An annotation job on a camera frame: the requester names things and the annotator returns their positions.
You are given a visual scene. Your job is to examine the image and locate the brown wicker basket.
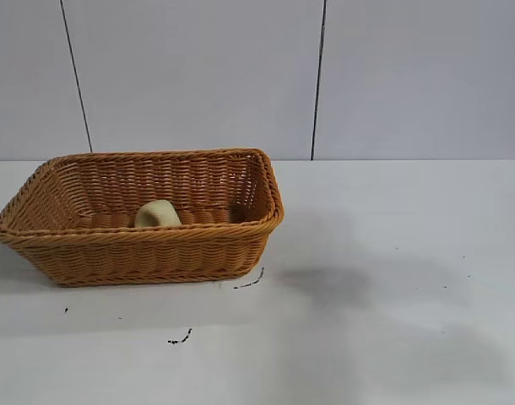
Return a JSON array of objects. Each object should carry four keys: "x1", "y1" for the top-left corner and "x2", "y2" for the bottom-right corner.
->
[{"x1": 0, "y1": 147, "x2": 285, "y2": 289}]

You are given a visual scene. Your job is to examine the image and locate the pale yellow egg yolk pastry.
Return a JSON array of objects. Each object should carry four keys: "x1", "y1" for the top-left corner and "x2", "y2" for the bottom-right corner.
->
[{"x1": 133, "y1": 199, "x2": 183, "y2": 229}]

